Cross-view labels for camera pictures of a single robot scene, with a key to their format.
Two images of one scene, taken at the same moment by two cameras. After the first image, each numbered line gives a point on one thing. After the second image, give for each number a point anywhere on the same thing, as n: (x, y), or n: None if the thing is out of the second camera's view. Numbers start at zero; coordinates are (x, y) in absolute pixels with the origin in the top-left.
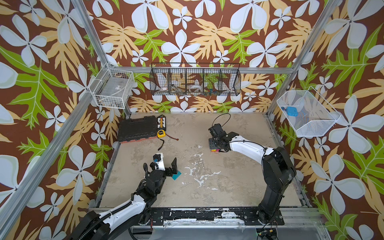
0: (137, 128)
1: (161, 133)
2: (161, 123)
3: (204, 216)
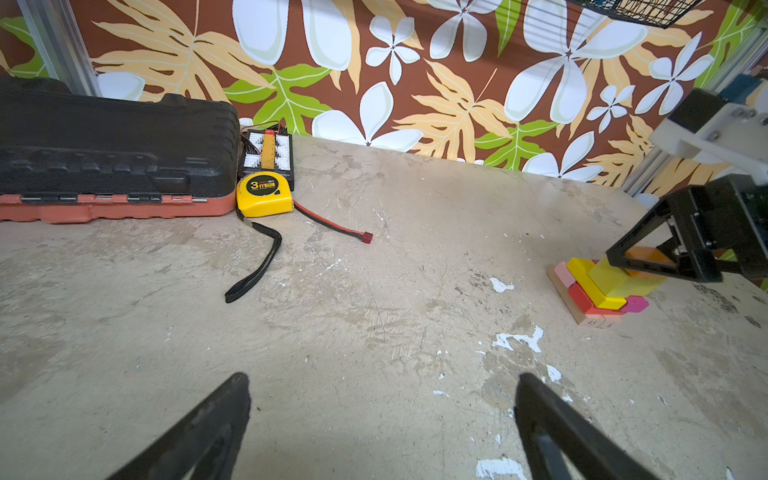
0: (67, 157)
1: (263, 193)
2: (267, 151)
3: None
